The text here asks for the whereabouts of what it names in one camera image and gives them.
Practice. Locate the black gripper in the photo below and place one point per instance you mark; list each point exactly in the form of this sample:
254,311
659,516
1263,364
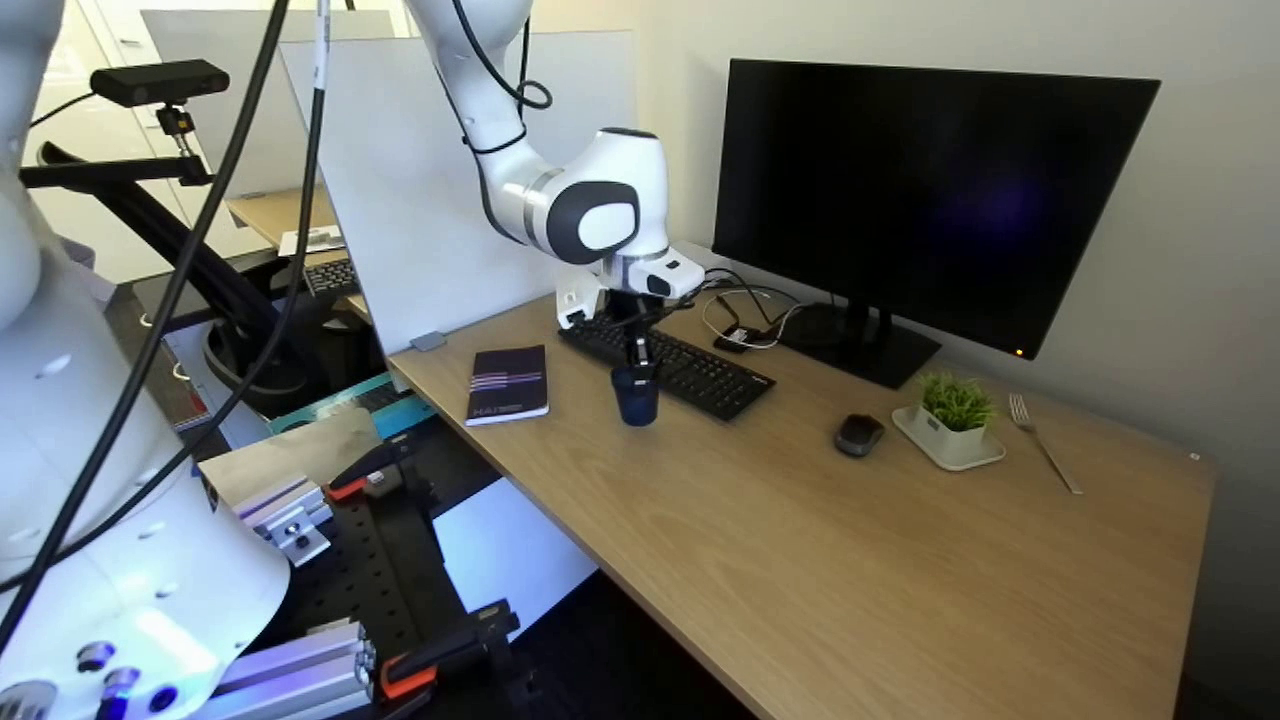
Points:
634,313

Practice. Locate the blue plastic cup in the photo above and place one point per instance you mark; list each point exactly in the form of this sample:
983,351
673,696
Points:
638,401

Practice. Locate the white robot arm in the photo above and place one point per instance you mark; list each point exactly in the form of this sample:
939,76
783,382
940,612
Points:
82,465

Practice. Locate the black keyboard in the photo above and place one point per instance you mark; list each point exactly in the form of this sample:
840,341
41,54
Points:
721,384

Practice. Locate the small black dongle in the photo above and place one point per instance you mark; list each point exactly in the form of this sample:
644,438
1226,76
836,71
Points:
746,339

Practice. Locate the dark purple striped notebook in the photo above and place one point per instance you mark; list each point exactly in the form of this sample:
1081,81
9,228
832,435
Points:
510,384

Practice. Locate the small blue board foot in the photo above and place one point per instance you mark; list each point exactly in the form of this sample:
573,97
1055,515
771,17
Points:
431,341

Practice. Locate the black computer mouse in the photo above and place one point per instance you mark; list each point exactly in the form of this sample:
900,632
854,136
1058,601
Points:
858,435

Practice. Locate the white cabinet panel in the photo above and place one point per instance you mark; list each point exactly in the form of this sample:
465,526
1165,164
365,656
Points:
513,553

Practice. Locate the teal bar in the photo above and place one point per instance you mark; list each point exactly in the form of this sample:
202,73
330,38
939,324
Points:
400,413

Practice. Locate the orange black bar clamp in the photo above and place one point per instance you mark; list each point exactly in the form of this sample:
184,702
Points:
441,661
365,483

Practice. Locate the desk telephone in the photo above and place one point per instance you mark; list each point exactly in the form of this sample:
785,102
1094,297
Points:
335,282

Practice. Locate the small green potted plant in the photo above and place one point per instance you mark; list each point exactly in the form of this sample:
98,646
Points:
954,405

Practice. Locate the black computer monitor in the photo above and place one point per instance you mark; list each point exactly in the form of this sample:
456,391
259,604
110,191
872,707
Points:
932,203

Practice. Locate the large white board panel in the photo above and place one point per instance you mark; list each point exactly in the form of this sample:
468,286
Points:
363,172

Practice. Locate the black perforated breadboard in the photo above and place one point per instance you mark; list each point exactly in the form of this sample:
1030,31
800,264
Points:
386,573

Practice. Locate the white square saucer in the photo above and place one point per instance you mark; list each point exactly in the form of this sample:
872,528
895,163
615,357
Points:
962,462

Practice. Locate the brown cardboard sheet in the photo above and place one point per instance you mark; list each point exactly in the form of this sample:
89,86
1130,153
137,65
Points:
285,453

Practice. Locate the short aluminium extrusion piece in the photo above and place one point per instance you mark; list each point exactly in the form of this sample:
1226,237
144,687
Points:
280,515

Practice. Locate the wooden fork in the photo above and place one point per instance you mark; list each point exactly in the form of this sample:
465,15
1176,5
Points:
1041,447

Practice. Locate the white partition panel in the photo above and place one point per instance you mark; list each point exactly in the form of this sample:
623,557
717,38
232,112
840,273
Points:
273,133

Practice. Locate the long aluminium extrusion stack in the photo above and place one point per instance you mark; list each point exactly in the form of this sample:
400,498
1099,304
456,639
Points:
292,674

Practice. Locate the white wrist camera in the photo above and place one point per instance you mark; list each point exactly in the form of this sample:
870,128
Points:
665,279

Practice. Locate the black camera stand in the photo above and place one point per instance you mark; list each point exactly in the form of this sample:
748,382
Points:
175,243

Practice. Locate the black camera bar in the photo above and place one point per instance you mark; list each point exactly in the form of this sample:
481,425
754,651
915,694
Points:
160,81

